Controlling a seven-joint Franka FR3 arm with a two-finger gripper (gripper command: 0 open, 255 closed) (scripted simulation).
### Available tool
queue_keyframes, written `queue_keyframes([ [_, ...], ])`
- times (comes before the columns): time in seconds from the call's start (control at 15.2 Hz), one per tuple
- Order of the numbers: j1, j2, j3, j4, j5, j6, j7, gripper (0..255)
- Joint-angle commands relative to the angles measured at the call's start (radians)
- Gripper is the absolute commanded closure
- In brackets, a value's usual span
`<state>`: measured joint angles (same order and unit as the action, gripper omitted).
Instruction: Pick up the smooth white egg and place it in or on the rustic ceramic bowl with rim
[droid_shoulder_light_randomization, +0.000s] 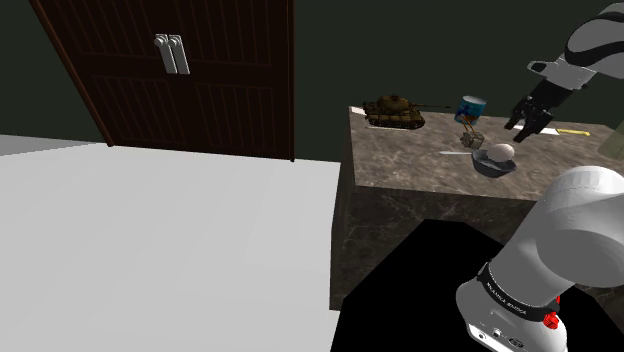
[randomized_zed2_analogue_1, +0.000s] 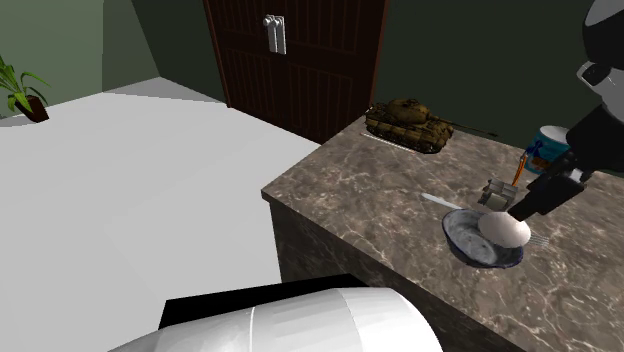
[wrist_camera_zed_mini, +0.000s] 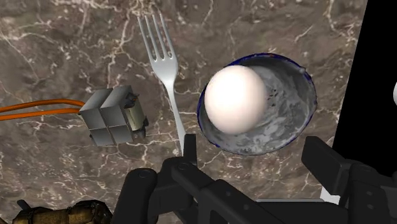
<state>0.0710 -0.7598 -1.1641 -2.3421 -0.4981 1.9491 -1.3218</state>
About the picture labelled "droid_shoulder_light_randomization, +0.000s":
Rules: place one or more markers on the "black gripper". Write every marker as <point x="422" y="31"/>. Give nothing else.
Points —
<point x="548" y="97"/>

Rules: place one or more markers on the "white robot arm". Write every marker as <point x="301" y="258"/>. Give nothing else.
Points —
<point x="551" y="244"/>

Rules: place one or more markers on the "white egg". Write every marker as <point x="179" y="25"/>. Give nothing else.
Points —
<point x="502" y="152"/>

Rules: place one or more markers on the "small grey box with sticks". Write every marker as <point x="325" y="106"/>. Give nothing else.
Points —
<point x="473" y="140"/>

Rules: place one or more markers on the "blue can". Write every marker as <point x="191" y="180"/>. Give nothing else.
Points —
<point x="470" y="109"/>

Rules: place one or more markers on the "grey bowl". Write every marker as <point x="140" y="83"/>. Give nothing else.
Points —
<point x="492" y="168"/>

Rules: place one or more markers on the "silver spoon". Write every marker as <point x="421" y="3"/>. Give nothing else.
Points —
<point x="456" y="153"/>

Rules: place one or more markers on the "olive toy tank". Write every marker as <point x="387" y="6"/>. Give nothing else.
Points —
<point x="395" y="114"/>

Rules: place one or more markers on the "brown marble counter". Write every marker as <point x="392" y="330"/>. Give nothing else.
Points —
<point x="390" y="224"/>

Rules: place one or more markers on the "black robot stand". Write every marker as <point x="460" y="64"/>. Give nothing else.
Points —
<point x="404" y="292"/>

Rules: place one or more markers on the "dark brown double door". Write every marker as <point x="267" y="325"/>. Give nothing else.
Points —
<point x="219" y="97"/>

